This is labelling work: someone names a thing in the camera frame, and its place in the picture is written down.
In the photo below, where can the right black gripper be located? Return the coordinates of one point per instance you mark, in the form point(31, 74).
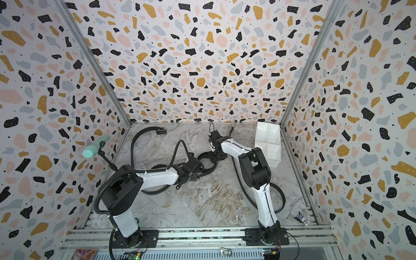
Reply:
point(213, 159)

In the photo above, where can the aluminium mounting rail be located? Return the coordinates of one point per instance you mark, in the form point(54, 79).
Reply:
point(232, 237)

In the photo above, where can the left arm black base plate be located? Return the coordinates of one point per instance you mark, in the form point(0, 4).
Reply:
point(140, 239)

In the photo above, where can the pink printed card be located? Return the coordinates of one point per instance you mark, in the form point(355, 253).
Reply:
point(84, 254)

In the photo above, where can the small crumpled wrapper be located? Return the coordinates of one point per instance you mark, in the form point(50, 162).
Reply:
point(302, 219)

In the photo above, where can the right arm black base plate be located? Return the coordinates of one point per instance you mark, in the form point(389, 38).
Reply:
point(265, 237)

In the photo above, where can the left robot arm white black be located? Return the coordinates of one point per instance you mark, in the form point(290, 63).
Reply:
point(117, 194)

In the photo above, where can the white storage roll organizer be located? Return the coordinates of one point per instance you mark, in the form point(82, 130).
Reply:
point(268, 139)

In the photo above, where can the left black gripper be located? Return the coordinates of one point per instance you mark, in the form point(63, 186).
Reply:
point(195, 179)

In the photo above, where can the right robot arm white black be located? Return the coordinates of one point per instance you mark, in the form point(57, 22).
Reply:
point(256, 174)

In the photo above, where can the green microphone on black stand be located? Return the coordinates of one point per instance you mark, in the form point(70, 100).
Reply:
point(96, 149)

